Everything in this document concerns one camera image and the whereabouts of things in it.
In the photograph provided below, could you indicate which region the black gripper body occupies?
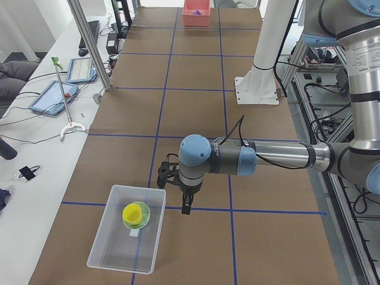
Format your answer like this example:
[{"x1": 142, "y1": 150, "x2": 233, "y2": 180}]
[{"x1": 180, "y1": 182, "x2": 202, "y2": 205}]

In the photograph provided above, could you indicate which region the yellow plastic cup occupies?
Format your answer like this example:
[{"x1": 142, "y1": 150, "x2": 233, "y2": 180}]
[{"x1": 122, "y1": 203, "x2": 143, "y2": 226}]

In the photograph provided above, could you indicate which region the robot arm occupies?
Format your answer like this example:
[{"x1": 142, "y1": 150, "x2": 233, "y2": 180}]
[{"x1": 177, "y1": 1, "x2": 379, "y2": 214}]

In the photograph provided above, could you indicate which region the translucent plastic storage box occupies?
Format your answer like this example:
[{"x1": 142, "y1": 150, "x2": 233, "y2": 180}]
[{"x1": 87, "y1": 185, "x2": 166, "y2": 274}]

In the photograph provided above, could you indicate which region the blue teach pendant far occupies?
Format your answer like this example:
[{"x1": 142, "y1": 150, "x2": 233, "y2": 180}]
[{"x1": 66, "y1": 57, "x2": 97, "y2": 84}]

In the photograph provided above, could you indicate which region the blue teach pendant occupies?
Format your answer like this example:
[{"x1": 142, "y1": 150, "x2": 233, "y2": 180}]
[
  {"x1": 66, "y1": 57, "x2": 97, "y2": 84},
  {"x1": 28, "y1": 80, "x2": 79, "y2": 116}
]

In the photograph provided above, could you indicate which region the blue teach pendant near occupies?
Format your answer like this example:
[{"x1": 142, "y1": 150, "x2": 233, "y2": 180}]
[{"x1": 28, "y1": 80, "x2": 79, "y2": 116}]

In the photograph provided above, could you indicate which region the black power adapter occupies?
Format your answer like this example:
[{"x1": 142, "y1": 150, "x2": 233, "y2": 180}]
[{"x1": 106, "y1": 33, "x2": 119, "y2": 55}]

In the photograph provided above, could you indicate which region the pink plastic bin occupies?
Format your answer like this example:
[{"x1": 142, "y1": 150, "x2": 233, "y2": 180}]
[{"x1": 182, "y1": 0, "x2": 211, "y2": 27}]

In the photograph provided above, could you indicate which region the reacher grabber tool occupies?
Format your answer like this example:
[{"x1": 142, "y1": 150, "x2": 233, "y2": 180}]
[{"x1": 51, "y1": 56, "x2": 87, "y2": 142}]

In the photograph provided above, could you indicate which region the black keyboard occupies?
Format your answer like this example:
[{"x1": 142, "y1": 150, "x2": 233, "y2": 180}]
[{"x1": 78, "y1": 20, "x2": 100, "y2": 50}]

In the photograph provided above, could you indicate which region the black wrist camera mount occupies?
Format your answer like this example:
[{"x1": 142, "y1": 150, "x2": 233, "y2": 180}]
[{"x1": 157, "y1": 161, "x2": 180, "y2": 189}]

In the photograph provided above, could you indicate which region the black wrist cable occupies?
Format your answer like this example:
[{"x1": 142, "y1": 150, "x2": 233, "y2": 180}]
[{"x1": 218, "y1": 115, "x2": 309, "y2": 170}]

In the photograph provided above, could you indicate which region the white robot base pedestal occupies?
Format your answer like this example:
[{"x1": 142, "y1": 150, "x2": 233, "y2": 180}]
[{"x1": 235, "y1": 0, "x2": 298, "y2": 105}]

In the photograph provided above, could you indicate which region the aluminium frame post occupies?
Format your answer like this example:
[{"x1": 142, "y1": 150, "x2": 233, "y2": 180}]
[{"x1": 67, "y1": 0, "x2": 111, "y2": 91}]

